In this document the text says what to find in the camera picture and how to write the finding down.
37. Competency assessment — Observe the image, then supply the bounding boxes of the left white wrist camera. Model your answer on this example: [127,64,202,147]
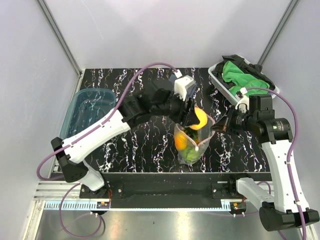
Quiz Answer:
[174,70,197,101]

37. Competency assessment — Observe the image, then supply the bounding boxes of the fake peach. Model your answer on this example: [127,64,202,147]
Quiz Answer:
[174,132,188,151]

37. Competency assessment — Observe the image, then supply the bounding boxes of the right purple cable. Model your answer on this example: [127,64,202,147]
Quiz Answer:
[246,87,308,240]

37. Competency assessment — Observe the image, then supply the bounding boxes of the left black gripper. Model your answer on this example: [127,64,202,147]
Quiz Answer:
[152,89,200,128]

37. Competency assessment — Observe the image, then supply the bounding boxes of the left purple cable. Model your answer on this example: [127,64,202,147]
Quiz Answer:
[36,62,182,237]

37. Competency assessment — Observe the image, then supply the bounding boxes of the black cloth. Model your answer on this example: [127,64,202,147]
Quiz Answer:
[211,54,276,96]

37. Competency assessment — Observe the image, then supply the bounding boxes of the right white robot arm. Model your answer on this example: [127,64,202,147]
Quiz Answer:
[211,94,320,232]

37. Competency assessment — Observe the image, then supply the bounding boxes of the fake orange pineapple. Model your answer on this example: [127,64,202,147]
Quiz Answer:
[184,127,199,142]

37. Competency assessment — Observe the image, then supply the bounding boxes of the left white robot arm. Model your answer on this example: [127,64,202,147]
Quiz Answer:
[51,76,200,198]

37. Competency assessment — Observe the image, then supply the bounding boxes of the folded dark blue cloth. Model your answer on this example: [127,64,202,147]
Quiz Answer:
[169,74,198,101]

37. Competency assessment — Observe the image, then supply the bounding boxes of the clear zip top bag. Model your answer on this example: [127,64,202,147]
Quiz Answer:
[174,115,215,166]

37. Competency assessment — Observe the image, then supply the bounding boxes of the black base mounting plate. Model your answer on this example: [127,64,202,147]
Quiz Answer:
[79,172,249,211]

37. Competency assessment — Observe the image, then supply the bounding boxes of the fake green pepper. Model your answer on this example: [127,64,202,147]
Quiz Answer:
[180,147,202,164]

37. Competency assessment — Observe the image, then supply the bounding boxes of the green cloth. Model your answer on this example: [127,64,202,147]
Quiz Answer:
[222,61,270,96]

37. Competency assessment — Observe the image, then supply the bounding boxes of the blue transparent plastic bin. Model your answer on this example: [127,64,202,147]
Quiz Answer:
[59,88,116,140]

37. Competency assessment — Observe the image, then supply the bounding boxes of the fake yellow mango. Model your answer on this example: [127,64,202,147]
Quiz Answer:
[190,107,208,131]

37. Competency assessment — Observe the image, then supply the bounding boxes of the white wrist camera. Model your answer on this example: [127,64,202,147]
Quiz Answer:
[235,87,250,114]
[174,70,197,101]

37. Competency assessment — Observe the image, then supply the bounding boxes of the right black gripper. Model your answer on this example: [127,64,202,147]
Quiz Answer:
[210,104,257,136]

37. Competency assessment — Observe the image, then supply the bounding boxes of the white laundry basket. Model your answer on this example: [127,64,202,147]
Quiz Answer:
[208,54,280,105]

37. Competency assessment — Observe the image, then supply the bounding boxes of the purple cable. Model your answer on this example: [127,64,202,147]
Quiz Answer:
[36,62,182,237]
[246,87,308,240]

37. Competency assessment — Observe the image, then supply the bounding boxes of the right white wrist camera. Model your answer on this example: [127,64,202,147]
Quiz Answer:
[235,87,250,114]

